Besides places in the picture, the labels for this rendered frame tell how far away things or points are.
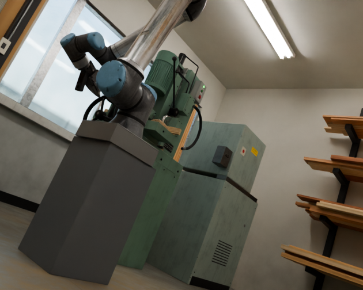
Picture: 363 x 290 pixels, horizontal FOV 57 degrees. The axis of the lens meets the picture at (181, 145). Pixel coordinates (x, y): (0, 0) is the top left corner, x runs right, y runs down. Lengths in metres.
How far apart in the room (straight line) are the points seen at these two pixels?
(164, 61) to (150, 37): 0.96
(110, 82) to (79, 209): 0.54
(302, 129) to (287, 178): 0.66
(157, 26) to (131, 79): 0.27
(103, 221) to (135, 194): 0.19
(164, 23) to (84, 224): 0.94
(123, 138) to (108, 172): 0.16
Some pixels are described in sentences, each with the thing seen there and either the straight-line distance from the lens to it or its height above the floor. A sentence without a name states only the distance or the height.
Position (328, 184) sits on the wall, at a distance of 4.12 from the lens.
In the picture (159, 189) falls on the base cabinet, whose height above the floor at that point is 0.55.
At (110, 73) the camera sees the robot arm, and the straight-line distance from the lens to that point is 1.50.
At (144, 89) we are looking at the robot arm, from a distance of 1.64.
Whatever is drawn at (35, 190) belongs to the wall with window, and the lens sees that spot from 3.60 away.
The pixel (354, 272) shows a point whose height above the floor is 0.58.
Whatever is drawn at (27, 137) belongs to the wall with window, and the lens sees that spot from 3.48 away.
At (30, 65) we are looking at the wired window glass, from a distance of 3.57.
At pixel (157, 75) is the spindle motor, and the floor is 1.29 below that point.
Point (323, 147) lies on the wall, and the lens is 4.32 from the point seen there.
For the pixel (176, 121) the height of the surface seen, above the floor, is 1.05.
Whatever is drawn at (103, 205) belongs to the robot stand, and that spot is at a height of 0.31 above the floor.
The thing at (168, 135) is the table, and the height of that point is 0.87.
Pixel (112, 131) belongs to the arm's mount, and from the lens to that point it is 1.42.
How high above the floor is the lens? 0.30
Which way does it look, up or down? 14 degrees up
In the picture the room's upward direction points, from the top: 22 degrees clockwise
